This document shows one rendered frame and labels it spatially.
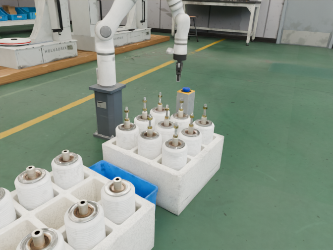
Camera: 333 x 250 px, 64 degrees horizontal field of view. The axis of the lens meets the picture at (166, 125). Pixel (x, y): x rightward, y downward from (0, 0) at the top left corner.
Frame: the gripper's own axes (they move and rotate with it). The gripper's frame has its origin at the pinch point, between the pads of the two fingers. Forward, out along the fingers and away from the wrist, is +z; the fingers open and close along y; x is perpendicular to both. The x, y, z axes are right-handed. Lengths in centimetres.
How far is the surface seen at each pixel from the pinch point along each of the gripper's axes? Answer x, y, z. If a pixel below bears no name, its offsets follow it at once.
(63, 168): 31, -83, 9
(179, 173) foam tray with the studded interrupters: -5, -71, 15
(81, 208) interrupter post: 18, -102, 6
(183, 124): -5.0, -40.9, 9.9
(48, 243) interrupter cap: 22, -111, 8
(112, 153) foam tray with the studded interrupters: 23, -57, 18
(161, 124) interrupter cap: 4.4, -47.4, 7.8
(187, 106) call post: -6.1, -22.3, 8.4
